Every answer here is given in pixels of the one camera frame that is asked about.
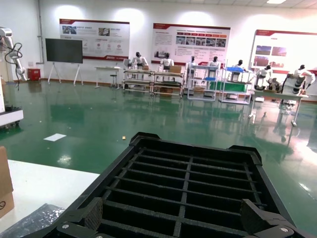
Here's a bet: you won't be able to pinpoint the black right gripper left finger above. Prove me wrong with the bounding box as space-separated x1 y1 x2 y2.
32 197 104 238

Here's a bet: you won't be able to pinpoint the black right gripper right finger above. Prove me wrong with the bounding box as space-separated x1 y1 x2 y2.
240 198 317 238

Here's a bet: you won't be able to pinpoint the black slotted container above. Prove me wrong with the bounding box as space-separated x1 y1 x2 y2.
48 131 298 238

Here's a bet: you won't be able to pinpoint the red box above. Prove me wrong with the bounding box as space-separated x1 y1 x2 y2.
27 68 42 82

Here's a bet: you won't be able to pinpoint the crumpled bluish antistatic bag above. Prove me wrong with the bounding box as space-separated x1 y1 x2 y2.
0 203 65 238

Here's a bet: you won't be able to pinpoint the white paper sheet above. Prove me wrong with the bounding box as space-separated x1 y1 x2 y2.
43 133 67 142

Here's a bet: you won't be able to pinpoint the long white table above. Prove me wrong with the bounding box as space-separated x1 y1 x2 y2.
249 89 310 126

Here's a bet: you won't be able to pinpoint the black stool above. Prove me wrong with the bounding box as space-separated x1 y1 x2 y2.
109 74 121 90

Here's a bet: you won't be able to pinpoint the small white desk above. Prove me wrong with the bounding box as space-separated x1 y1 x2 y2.
94 66 124 89

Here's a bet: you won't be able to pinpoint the white tube workbench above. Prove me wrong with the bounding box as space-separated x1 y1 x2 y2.
153 71 185 98
123 69 156 96

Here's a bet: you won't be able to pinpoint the black display screen on stand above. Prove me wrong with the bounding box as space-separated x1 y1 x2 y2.
45 38 84 86

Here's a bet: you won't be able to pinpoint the white frame shelf green panel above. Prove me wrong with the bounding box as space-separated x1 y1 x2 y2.
218 66 254 105

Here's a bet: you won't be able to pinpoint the wall poster dark red photos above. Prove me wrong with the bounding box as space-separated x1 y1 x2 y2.
250 29 317 75

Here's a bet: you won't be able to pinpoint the wall poster two photos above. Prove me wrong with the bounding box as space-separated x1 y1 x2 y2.
59 18 131 60

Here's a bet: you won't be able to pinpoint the white wall conduit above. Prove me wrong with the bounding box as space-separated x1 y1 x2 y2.
37 0 45 64

